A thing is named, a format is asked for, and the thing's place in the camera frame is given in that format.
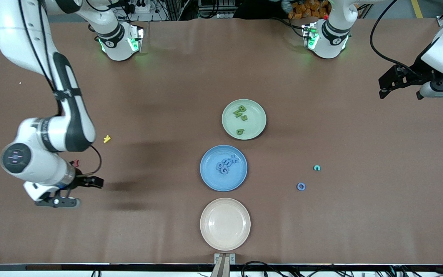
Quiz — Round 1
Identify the bag of orange items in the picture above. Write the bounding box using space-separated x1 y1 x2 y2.
289 0 330 20

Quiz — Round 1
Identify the brown table cover sheet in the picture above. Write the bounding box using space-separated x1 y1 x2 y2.
0 17 443 266

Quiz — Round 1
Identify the blue plate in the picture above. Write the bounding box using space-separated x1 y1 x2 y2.
200 145 248 192

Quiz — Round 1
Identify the beige plate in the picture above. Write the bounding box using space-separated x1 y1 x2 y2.
200 197 251 252

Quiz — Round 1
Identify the light green plate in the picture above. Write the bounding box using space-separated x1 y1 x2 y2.
221 99 267 140

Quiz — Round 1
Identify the white power strip with plugs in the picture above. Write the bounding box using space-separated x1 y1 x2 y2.
127 0 151 14

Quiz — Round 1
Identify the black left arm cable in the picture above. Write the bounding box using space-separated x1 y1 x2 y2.
370 0 424 77

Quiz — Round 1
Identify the grey metal mounting bracket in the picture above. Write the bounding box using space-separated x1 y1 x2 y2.
211 253 236 277

